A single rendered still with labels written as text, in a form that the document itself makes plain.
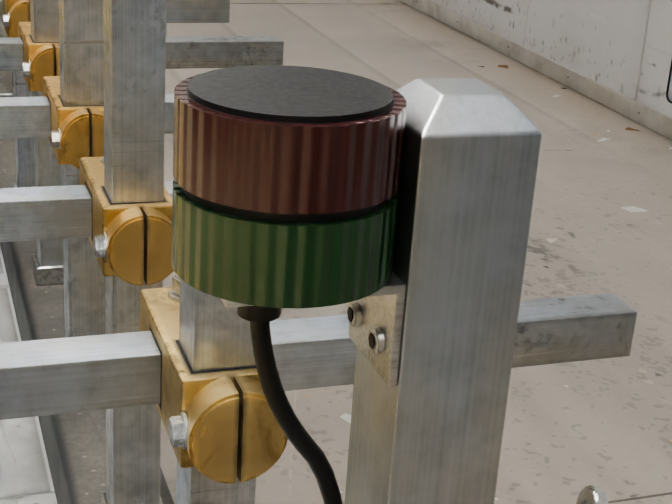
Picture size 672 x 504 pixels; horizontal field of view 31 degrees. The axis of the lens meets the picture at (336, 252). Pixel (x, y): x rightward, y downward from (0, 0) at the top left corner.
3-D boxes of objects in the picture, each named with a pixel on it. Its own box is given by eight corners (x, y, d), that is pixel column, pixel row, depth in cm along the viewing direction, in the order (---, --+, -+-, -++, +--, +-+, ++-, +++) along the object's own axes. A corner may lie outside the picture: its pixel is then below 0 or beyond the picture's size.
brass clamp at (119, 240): (152, 215, 95) (153, 153, 93) (190, 283, 83) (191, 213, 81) (71, 220, 93) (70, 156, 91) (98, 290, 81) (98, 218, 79)
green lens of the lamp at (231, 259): (349, 219, 37) (354, 149, 36) (426, 298, 32) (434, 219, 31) (152, 230, 35) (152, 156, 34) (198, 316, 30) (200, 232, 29)
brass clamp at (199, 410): (231, 358, 73) (234, 280, 71) (298, 477, 61) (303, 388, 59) (128, 368, 71) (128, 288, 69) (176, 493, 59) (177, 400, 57)
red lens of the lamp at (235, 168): (355, 139, 36) (360, 66, 35) (435, 207, 31) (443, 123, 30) (152, 146, 34) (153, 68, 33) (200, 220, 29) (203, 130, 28)
